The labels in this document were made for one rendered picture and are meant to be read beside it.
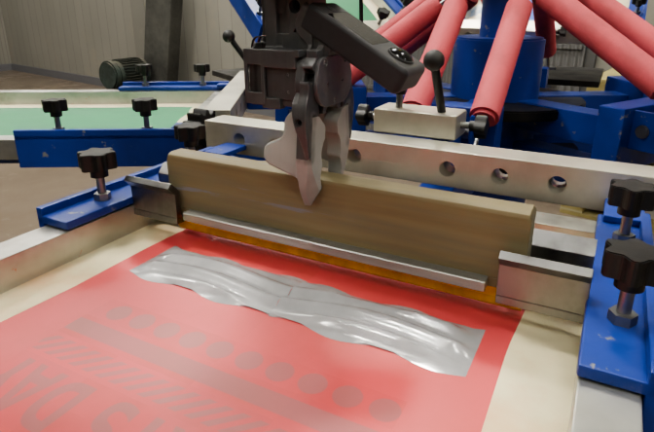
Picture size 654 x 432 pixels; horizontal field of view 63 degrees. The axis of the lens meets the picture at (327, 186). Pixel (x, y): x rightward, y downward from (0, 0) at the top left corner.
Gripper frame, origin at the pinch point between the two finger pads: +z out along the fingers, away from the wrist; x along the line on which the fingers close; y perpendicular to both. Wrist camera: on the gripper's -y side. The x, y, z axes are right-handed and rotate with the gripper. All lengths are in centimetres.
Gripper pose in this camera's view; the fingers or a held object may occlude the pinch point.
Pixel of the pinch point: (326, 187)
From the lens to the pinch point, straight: 54.8
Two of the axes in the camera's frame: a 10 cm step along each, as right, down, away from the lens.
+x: -4.7, 2.9, -8.3
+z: 0.0, 9.4, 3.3
